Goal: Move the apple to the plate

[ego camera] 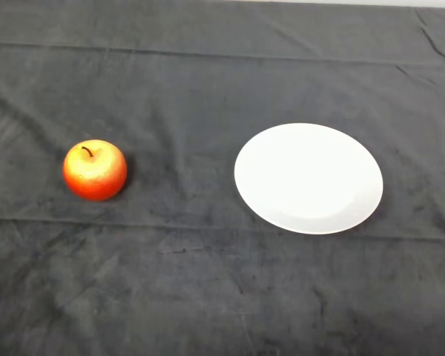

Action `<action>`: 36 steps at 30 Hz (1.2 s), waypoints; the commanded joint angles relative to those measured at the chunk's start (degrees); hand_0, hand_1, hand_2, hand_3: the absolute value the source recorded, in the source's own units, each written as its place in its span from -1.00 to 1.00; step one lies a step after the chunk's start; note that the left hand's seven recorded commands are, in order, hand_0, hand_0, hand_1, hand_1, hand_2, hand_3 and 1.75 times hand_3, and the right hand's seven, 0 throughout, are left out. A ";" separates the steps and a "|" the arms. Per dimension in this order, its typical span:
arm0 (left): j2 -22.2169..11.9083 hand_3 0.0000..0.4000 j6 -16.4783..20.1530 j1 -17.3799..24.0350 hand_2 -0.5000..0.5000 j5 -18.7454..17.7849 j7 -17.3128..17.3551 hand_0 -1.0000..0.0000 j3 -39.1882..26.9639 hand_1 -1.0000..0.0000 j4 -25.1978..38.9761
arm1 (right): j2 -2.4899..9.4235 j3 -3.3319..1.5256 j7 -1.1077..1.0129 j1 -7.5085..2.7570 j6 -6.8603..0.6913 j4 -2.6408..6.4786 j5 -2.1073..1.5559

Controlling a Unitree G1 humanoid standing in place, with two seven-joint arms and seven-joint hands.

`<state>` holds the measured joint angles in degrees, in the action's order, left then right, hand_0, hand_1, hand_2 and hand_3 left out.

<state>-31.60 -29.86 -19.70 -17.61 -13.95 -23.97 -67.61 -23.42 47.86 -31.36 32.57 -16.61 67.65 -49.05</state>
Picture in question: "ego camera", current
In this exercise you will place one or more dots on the white round plate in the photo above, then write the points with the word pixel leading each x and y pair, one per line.
pixel 308 178

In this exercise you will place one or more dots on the black cloth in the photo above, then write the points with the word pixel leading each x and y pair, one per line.
pixel 193 289

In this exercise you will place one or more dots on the red yellow apple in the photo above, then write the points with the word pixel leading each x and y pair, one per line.
pixel 95 174

